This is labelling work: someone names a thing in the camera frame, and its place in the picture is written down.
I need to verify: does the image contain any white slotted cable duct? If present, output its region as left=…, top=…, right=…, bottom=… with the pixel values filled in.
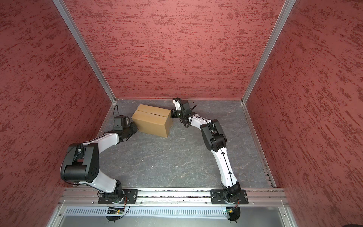
left=64, top=206, right=227, bottom=218

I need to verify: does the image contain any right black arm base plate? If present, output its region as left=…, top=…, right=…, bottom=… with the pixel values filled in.
left=210, top=189, right=249, bottom=205

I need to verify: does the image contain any right aluminium corner post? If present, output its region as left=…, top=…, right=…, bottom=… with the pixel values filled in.
left=241, top=0, right=297, bottom=104

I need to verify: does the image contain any left aluminium corner post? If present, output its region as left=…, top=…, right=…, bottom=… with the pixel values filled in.
left=53, top=0, right=116, bottom=104

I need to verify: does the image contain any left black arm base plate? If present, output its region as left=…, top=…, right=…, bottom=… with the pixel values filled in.
left=98, top=189, right=139, bottom=205

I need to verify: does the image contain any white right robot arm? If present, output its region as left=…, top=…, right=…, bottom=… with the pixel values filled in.
left=171, top=98, right=242, bottom=204

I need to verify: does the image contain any aluminium corner post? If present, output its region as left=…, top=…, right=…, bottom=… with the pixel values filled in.
left=241, top=0, right=297, bottom=104
left=53, top=0, right=116, bottom=104

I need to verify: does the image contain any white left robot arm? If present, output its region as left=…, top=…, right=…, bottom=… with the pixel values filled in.
left=60, top=115, right=138, bottom=204

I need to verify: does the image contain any aluminium front rail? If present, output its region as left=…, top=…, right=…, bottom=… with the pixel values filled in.
left=58, top=186, right=289, bottom=207

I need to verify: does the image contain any brown cardboard express box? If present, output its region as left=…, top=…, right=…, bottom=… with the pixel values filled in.
left=132, top=104, right=173, bottom=138

